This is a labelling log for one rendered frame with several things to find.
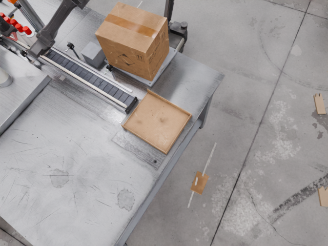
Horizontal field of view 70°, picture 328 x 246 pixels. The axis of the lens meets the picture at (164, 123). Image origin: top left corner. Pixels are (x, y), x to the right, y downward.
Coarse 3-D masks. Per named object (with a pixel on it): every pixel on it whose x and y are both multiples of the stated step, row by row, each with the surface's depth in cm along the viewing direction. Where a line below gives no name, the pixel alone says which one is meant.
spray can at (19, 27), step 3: (18, 24) 131; (18, 27) 130; (21, 27) 131; (18, 30) 132; (21, 30) 132; (21, 33) 133; (24, 33) 134; (21, 36) 135; (24, 36) 135; (24, 39) 137; (27, 39) 137; (27, 42) 140; (30, 42) 140; (30, 45) 142
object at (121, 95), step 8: (48, 56) 147; (56, 56) 147; (64, 64) 144; (72, 64) 144; (72, 72) 142; (80, 72) 141; (88, 72) 141; (88, 80) 139; (96, 80) 138; (104, 80) 138; (104, 88) 136; (112, 88) 136; (104, 96) 137; (112, 96) 134; (120, 96) 133; (128, 96) 133; (128, 104) 131
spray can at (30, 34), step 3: (24, 27) 130; (27, 27) 129; (24, 30) 129; (27, 30) 130; (30, 30) 131; (27, 33) 131; (30, 33) 132; (33, 33) 133; (27, 36) 133; (30, 36) 132; (33, 36) 133; (30, 39) 134; (33, 39) 134; (36, 39) 136; (33, 42) 137; (48, 51) 148; (45, 54) 147
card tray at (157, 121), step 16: (144, 96) 138; (160, 96) 133; (144, 112) 134; (160, 112) 133; (176, 112) 133; (128, 128) 131; (144, 128) 130; (160, 128) 130; (176, 128) 129; (160, 144) 126
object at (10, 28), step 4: (4, 20) 124; (0, 24) 122; (4, 24) 124; (8, 24) 127; (0, 28) 124; (4, 28) 125; (8, 28) 127; (12, 28) 127; (0, 32) 127; (4, 32) 126; (8, 32) 126; (8, 36) 126
